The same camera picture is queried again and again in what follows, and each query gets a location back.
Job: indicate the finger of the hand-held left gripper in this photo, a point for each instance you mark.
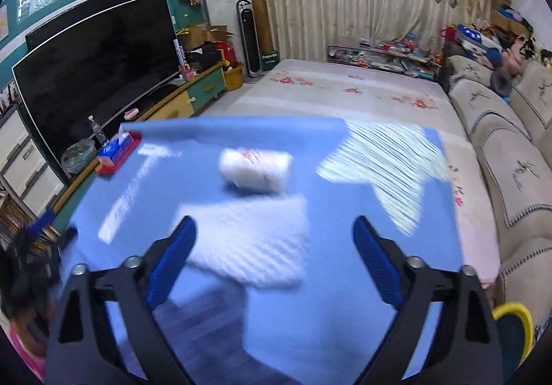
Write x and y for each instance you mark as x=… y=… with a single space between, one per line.
x=44 y=219

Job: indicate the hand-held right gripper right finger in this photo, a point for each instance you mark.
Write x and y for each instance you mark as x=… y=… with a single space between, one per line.
x=379 y=264

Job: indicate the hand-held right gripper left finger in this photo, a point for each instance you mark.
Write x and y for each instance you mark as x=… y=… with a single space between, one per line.
x=170 y=264

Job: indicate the white tube with red print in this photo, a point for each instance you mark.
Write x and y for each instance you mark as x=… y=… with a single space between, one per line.
x=254 y=171

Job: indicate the yellow rimmed blue bin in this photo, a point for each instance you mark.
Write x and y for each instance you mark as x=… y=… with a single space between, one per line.
x=515 y=311

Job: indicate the white drawer unit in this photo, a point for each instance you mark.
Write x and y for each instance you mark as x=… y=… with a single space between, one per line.
x=26 y=160

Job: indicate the glass bowl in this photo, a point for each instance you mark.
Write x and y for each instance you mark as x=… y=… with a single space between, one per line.
x=77 y=156

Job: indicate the red blue box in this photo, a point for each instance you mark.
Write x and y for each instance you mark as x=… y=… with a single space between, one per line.
x=116 y=152

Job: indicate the clear water bottle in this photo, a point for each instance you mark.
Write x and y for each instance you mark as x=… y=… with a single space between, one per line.
x=98 y=132

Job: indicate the blue printed tablecloth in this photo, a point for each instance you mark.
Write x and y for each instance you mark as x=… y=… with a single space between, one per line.
x=280 y=324

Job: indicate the beige sofa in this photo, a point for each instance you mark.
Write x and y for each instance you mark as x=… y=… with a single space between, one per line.
x=509 y=178

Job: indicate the black television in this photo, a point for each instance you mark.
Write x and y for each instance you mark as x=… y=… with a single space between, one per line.
x=95 y=65

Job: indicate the green yellow television cabinet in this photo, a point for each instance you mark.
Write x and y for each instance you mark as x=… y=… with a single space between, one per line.
x=207 y=85

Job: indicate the yellow basket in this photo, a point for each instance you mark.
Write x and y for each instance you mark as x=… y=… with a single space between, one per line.
x=233 y=78

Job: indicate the low cluttered glass shelf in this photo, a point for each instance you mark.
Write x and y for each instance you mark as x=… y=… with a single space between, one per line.
x=388 y=55

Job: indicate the red canister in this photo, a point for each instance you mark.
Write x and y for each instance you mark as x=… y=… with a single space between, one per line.
x=226 y=52

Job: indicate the dark round hat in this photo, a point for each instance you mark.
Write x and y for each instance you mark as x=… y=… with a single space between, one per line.
x=502 y=83

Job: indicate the open cardboard boxes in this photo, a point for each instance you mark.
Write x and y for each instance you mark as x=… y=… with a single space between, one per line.
x=202 y=35

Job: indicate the black tower fan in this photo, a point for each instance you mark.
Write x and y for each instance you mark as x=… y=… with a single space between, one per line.
x=250 y=39

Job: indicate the blue star print bag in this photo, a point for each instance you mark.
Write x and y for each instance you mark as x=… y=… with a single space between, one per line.
x=472 y=35

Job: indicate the pile of plush toys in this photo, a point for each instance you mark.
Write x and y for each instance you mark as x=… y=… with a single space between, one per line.
x=517 y=52

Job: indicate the beige patterned curtains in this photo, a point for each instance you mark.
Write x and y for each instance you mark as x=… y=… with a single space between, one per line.
x=345 y=14

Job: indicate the brown rolled mat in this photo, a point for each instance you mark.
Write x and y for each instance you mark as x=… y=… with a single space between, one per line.
x=264 y=22

